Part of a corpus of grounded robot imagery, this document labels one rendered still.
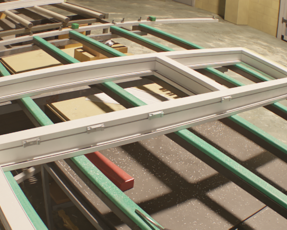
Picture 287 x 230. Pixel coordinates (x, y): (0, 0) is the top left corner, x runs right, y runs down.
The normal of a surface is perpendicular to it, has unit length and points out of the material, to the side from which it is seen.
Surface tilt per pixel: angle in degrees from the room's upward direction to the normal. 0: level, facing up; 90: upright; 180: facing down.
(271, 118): 0
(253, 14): 90
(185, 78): 90
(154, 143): 0
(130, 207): 0
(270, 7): 90
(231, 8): 90
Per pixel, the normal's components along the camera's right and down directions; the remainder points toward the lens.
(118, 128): 0.55, 0.40
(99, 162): 0.08, -0.90
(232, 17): -0.82, 0.19
